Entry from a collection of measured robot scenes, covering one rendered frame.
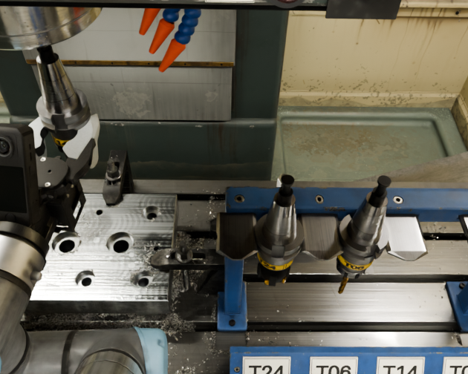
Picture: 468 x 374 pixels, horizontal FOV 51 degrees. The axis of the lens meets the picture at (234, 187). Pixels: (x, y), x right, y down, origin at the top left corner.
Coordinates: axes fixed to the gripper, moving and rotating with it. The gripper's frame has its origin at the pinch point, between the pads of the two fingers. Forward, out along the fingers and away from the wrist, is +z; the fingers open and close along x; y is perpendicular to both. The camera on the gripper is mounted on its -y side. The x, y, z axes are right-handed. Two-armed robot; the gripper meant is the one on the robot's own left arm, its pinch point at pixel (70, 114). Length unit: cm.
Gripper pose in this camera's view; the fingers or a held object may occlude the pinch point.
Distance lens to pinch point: 70.5
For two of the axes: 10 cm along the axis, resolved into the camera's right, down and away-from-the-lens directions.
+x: 9.9, 1.1, -0.7
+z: 1.3, -7.7, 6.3
